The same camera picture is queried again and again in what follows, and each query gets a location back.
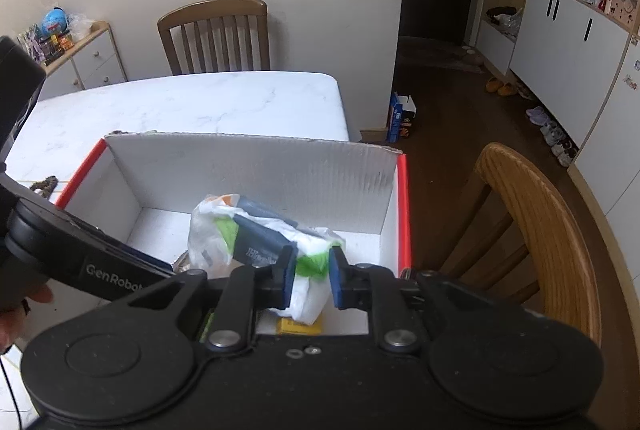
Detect red cardboard box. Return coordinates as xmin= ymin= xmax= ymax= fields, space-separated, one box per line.
xmin=54 ymin=131 xmax=413 ymax=337

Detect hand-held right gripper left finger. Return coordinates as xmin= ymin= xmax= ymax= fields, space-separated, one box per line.
xmin=127 ymin=244 xmax=297 ymax=354

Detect yellow small box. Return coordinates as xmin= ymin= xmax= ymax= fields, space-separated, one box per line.
xmin=276 ymin=317 xmax=324 ymax=337

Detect blue globe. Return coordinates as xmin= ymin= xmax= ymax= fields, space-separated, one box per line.
xmin=42 ymin=8 xmax=69 ymax=36

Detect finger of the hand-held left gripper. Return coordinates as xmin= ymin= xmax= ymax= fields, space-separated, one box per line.
xmin=47 ymin=210 xmax=186 ymax=305

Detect dark jars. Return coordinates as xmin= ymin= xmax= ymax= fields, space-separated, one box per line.
xmin=37 ymin=35 xmax=75 ymax=61

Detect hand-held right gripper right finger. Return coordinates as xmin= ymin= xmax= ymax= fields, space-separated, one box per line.
xmin=328 ymin=245 xmax=507 ymax=354

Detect clear plastic bag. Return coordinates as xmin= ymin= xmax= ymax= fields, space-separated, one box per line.
xmin=67 ymin=13 xmax=94 ymax=39

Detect blue snack carton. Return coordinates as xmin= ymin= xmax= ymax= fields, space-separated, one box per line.
xmin=387 ymin=92 xmax=419 ymax=144

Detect white sneaker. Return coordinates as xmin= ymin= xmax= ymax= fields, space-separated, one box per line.
xmin=540 ymin=121 xmax=566 ymax=146
xmin=551 ymin=137 xmax=579 ymax=167

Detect brown furry toy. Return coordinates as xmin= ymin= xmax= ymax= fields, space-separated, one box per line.
xmin=30 ymin=175 xmax=59 ymax=200

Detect black cable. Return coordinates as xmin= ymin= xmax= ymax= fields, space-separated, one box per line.
xmin=0 ymin=351 xmax=22 ymax=429

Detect dark wooden slat-back chair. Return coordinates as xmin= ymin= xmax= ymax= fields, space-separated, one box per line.
xmin=157 ymin=0 xmax=271 ymax=76

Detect light wooden chair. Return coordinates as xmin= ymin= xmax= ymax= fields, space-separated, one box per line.
xmin=440 ymin=142 xmax=604 ymax=348

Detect white tall cabinet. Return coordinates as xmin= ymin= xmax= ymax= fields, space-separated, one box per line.
xmin=475 ymin=0 xmax=640 ymax=216

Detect person's left hand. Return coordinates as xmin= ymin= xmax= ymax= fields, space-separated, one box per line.
xmin=0 ymin=283 xmax=55 ymax=356

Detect plastic bag of tissue packs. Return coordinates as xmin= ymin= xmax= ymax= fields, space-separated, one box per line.
xmin=187 ymin=193 xmax=347 ymax=326

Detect white sideboard cabinet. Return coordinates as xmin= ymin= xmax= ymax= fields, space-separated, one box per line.
xmin=42 ymin=20 xmax=128 ymax=102

